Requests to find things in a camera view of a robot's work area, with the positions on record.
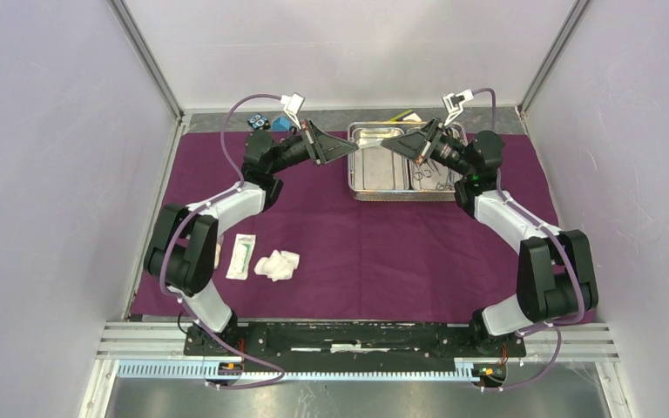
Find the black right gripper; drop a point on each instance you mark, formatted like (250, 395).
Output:
(414, 144)

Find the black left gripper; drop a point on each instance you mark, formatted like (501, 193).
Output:
(327, 148)

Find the steel forceps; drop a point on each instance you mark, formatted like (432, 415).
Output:
(369, 144)

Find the metal mesh instrument tray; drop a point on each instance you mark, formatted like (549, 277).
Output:
(428, 182)

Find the purple cloth wrap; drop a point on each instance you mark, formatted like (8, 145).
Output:
(425, 261)

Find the white gauze wad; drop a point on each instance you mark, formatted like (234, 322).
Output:
(278, 266)

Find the suture packet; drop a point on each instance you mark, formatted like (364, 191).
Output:
(242, 253)

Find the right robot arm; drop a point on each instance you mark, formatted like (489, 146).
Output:
(556, 280)

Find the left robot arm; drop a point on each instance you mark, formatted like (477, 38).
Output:
(182, 248)

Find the steel surgical scissors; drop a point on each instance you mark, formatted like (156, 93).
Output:
(427, 173)

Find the steel left inner pan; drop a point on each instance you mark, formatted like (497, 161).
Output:
(376, 169)

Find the blue toy block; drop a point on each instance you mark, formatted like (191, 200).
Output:
(281, 124)

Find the black blue toy car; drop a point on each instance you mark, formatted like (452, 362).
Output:
(258, 122)

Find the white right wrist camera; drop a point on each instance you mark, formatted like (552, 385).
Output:
(453, 104)

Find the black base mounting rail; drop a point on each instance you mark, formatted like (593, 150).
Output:
(364, 346)

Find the aluminium corner frame rail right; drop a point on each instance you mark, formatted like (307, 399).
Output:
(569, 26)

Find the aluminium corner frame rail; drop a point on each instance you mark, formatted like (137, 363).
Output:
(569, 26)
(131, 28)

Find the aluminium corner frame rail left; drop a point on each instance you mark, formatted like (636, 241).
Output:
(131, 28)

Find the aluminium front frame rail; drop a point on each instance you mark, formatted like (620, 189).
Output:
(156, 350)

